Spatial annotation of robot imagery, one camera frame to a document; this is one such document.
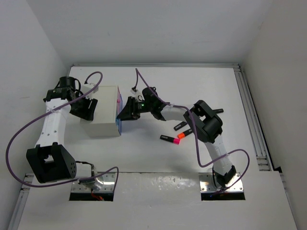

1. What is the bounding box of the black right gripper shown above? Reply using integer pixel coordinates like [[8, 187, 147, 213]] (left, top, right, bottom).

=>
[[118, 96, 153, 121]]

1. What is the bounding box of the blue drawer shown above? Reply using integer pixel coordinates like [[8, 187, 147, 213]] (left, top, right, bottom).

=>
[[116, 119, 122, 136]]

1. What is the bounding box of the white drawer cabinet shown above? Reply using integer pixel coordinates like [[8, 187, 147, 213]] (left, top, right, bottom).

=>
[[80, 85, 120, 138]]

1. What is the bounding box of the purple black highlighter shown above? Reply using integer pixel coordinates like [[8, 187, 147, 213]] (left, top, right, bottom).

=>
[[174, 122, 187, 131]]

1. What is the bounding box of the pink black highlighter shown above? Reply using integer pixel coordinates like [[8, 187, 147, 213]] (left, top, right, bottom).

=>
[[160, 135, 180, 145]]

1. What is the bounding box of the orange black highlighter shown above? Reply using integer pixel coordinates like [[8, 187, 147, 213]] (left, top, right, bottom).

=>
[[177, 129, 192, 139]]

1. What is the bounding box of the pink drawer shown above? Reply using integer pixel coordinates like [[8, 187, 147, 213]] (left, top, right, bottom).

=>
[[117, 88, 122, 114]]

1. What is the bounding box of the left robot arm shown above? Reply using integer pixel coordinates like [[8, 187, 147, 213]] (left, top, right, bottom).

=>
[[26, 77, 98, 184]]

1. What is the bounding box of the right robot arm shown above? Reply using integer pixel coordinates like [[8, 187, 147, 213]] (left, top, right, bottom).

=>
[[117, 87, 236, 188]]

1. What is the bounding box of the yellow black highlighter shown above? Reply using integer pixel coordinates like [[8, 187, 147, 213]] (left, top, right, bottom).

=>
[[214, 109, 224, 114]]

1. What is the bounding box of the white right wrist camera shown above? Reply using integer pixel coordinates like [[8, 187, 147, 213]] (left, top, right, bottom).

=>
[[131, 88, 143, 101]]

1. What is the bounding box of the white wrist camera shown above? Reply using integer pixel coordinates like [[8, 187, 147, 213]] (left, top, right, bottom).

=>
[[131, 88, 143, 101], [81, 83, 99, 100]]

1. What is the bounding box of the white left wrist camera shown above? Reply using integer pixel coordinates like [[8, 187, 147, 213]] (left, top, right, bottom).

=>
[[81, 83, 99, 100]]

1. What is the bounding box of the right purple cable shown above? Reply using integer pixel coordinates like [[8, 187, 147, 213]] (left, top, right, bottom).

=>
[[135, 68, 250, 194]]

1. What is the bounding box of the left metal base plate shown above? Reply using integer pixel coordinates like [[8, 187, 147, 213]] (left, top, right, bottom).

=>
[[71, 172, 117, 193]]

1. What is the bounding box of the metal base plate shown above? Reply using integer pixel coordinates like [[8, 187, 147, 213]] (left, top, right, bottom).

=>
[[71, 172, 117, 193], [199, 173, 245, 192]]

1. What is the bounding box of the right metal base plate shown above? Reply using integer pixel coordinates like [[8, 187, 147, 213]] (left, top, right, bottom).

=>
[[199, 173, 245, 192]]

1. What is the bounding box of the aluminium frame rail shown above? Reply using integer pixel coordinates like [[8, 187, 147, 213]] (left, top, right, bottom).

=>
[[234, 65, 274, 171]]

